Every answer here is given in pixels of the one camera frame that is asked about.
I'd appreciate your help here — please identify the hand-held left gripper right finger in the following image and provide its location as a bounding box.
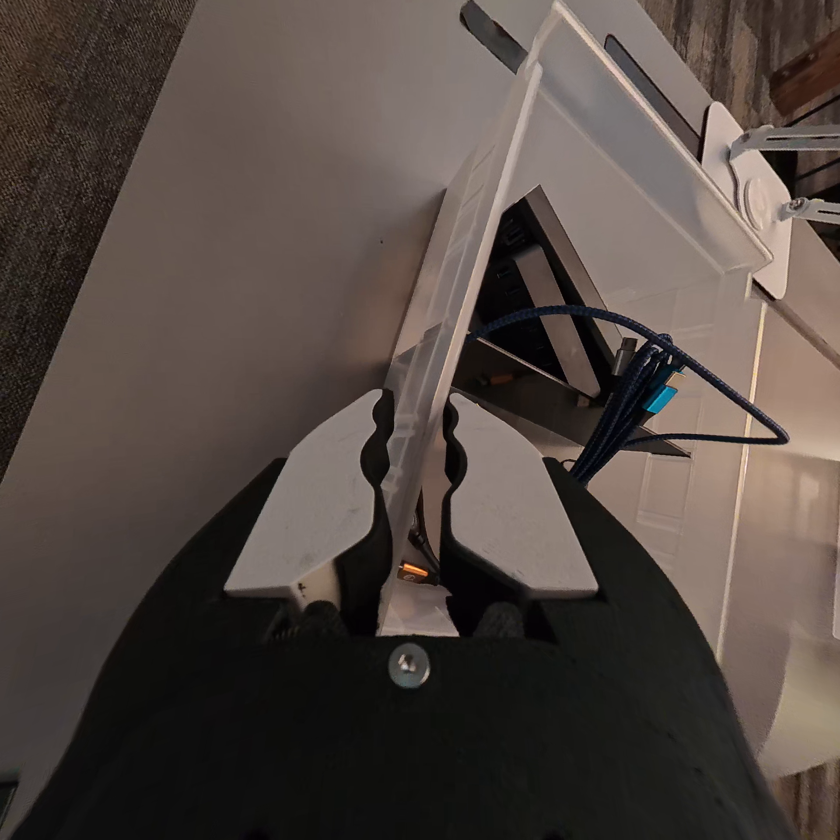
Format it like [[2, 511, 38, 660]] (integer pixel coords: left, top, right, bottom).
[[441, 392, 599, 634]]

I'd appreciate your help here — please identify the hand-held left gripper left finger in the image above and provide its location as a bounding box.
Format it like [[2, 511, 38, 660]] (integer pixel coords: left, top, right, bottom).
[[224, 387, 396, 605]]

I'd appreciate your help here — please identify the blue braided usb cable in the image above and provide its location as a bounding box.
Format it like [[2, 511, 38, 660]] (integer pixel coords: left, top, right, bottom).
[[467, 305, 790, 488]]

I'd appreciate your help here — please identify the clear plastic storage box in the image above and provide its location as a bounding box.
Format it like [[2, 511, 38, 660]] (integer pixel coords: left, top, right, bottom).
[[377, 0, 772, 637], [617, 282, 840, 782]]

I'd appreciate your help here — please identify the dark grey usb hub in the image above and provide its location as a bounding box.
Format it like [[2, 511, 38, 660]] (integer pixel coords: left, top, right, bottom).
[[453, 335, 693, 460]]

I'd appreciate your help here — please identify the silver usb hub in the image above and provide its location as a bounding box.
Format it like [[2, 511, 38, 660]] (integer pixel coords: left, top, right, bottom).
[[489, 185, 614, 401]]

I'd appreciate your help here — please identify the white board stand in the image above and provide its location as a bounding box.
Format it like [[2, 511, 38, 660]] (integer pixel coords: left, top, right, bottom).
[[701, 101, 840, 299]]

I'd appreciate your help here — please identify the orange plug black cable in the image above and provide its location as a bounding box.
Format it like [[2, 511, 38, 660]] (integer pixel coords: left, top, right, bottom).
[[400, 512, 439, 588]]

